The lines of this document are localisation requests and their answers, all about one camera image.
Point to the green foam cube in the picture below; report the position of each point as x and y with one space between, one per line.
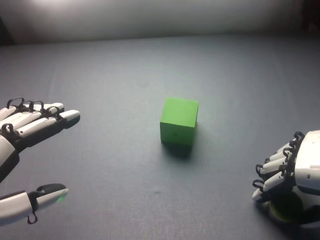
178 120

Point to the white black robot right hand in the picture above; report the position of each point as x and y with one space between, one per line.
307 160

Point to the grey table cloth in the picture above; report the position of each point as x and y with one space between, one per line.
125 162

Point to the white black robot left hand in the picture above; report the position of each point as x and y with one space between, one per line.
30 120

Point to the yellow-green ball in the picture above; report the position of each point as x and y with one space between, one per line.
285 208

